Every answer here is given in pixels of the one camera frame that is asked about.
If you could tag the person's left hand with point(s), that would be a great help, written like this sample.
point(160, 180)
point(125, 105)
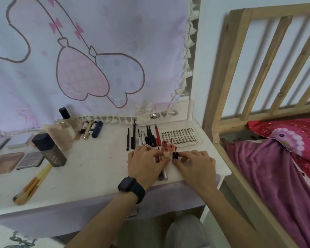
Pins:
point(142, 167)

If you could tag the person's right hand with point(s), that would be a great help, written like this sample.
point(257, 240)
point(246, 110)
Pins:
point(196, 173)

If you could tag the brown pencil white cap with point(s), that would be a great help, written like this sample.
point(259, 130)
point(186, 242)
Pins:
point(159, 176)

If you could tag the beige tube black cap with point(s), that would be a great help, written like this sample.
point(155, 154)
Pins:
point(166, 153)

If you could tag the short black makeup pencil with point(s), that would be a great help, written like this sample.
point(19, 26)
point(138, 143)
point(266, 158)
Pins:
point(147, 136)

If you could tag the long black makeup pencil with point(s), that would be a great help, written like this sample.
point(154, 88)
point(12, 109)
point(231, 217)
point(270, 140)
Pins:
point(133, 134)

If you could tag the red makeup pencil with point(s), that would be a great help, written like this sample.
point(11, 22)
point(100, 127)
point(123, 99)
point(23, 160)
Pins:
point(157, 134)

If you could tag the false eyelash tray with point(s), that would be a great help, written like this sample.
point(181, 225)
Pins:
point(180, 135)

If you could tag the navy cosmetic tube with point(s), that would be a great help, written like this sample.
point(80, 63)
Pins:
point(97, 129)

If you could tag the small pale tube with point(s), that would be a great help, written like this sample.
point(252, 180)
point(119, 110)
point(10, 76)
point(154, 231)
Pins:
point(84, 127)

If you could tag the pink concealer tube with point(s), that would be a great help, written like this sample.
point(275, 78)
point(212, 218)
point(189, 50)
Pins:
point(80, 131)

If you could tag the peach pump bottle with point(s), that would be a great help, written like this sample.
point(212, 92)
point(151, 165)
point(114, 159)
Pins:
point(59, 135)

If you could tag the dark square foundation bottle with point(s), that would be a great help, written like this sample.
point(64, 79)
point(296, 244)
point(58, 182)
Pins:
point(51, 153)

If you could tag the foundation bottle black cap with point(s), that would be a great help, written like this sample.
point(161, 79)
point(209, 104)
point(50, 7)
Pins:
point(64, 113)

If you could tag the purple drawer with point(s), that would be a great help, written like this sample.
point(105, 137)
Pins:
point(54, 219)

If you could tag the small grey square palette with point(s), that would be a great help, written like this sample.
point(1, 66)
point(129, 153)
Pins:
point(20, 139)

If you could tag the brown blush palette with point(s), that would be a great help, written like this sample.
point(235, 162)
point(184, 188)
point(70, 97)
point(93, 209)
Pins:
point(5, 163)

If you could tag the person's left forearm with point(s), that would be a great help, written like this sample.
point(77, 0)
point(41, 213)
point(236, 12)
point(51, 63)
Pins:
point(100, 224)

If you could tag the person's right forearm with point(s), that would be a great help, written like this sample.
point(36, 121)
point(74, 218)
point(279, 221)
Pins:
point(232, 222)

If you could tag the white dressing table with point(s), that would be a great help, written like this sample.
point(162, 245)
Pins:
point(93, 165)

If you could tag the black smartwatch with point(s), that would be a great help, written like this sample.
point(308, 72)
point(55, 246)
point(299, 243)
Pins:
point(131, 189)

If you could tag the silver oval metal fitting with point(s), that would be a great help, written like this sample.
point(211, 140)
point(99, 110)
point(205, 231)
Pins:
point(155, 115)
point(172, 112)

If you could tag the purple bed sheet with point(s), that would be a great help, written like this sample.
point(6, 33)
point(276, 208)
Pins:
point(261, 178)

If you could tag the red floral pillow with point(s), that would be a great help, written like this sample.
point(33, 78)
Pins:
point(307, 134)

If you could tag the pink cartoon cloth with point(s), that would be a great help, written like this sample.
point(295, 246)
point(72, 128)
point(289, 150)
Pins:
point(28, 87)

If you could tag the wooden bed frame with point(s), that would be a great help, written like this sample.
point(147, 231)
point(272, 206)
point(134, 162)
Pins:
point(222, 74)

